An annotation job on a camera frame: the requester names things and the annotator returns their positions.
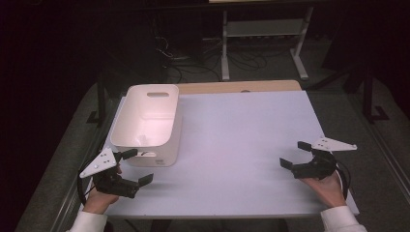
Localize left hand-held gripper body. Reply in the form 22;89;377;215
79;147;141;199

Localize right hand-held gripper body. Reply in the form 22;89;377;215
290;136;359;181

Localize white plastic storage basket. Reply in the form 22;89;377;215
109;84;184;168

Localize person's right hand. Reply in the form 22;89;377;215
299;171;348;209

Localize person's left hand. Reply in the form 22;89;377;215
81;164;124;216

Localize white table board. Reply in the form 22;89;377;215
86;90;361;220

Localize person's left white sleeve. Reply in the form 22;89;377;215
66;210;109;232

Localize person's white sleeve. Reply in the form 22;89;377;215
320;205;368;232
66;210;109;232

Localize black metal stand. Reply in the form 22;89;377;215
362;64;391;126
85;73;109;128

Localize person's right white sleeve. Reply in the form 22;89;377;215
320;205;368;232

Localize wooden table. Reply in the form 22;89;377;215
176;79;303;96

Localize white metal stand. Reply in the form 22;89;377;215
220;6;314;81

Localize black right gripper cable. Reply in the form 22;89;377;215
335;159;352;201

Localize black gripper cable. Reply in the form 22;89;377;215
335;159;352;201
76;159;98;207

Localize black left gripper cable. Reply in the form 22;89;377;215
76;159;98;207

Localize black floor cables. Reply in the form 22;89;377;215
154;34;269;83

